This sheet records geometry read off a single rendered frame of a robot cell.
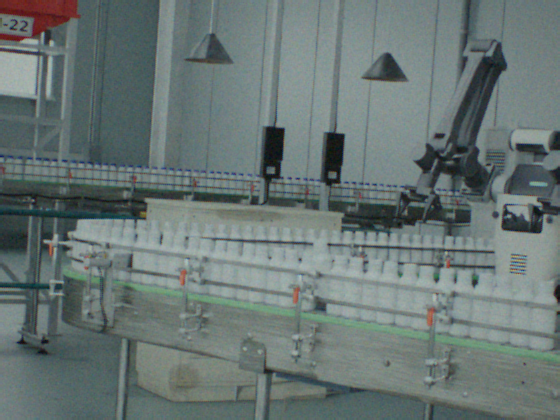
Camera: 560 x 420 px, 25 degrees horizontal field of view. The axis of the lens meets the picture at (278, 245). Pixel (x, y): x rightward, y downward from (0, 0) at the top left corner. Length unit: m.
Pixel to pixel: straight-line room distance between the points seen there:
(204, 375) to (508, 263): 3.92
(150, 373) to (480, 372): 4.86
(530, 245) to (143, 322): 1.22
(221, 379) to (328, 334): 4.25
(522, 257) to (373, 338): 0.75
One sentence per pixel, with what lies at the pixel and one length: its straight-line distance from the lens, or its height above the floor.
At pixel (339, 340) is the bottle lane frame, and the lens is 3.46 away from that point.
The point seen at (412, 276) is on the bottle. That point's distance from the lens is 3.37.
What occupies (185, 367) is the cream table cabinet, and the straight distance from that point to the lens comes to 7.59.
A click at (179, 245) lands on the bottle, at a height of 1.14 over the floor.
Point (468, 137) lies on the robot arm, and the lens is 4.05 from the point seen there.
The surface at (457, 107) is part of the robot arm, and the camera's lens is 4.00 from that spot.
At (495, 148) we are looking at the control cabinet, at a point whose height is 1.71.
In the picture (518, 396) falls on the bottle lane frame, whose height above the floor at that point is 0.88.
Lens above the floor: 1.36
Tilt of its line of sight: 3 degrees down
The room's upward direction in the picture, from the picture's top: 4 degrees clockwise
